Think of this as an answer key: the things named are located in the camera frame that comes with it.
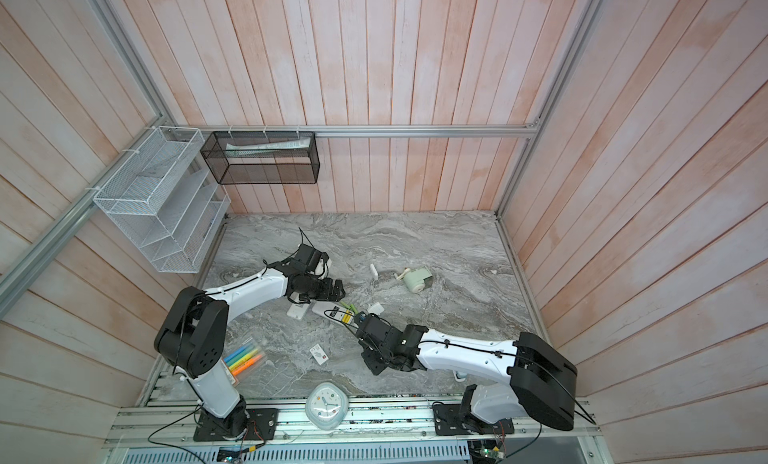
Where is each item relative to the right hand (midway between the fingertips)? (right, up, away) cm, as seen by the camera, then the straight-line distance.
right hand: (371, 353), depth 82 cm
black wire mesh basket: (-39, +61, +22) cm, 76 cm away
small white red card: (-15, -1, +2) cm, 15 cm away
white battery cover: (+2, +10, +14) cm, 17 cm away
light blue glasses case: (+24, -4, -5) cm, 25 cm away
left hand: (-13, +13, +10) cm, 21 cm away
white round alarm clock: (-11, -11, -7) cm, 17 cm away
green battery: (-6, +10, +12) cm, 17 cm away
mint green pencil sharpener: (+15, +19, +15) cm, 28 cm away
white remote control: (-24, +10, +11) cm, 28 cm away
